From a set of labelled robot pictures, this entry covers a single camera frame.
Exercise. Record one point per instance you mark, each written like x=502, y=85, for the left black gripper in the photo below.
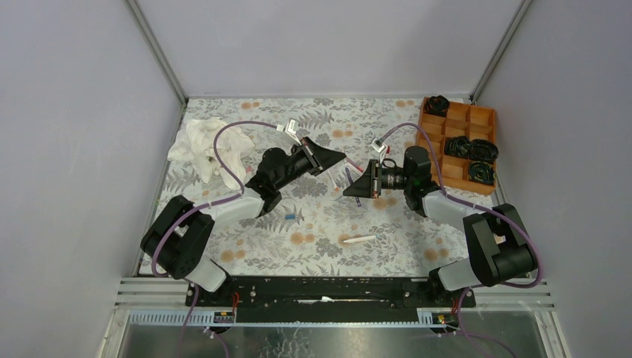
x=318, y=158

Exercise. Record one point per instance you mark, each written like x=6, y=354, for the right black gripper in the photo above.
x=364, y=187

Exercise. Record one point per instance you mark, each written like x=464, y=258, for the purple pen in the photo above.
x=350, y=182

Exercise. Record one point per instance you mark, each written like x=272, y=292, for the white pen blue tip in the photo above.
x=358, y=239

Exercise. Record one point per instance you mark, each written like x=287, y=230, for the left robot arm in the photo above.
x=178, y=237

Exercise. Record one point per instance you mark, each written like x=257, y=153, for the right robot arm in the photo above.
x=497, y=248

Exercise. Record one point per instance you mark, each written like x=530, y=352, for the pink red pen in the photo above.
x=354, y=165

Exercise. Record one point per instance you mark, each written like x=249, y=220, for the white pen orange tip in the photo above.
x=333, y=179

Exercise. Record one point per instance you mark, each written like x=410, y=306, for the floral table mat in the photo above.
x=311, y=244

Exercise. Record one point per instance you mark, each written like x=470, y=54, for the orange compartment tray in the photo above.
x=463, y=137

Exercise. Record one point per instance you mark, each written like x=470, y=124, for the white crumpled cloth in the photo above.
x=210, y=152

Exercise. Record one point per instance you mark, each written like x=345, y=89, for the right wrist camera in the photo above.
x=375, y=145

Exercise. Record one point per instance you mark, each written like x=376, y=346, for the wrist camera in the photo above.
x=289, y=132
x=375, y=145

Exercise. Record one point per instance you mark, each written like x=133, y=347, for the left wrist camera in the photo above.
x=289, y=132

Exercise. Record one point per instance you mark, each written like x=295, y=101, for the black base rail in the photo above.
x=328, y=300

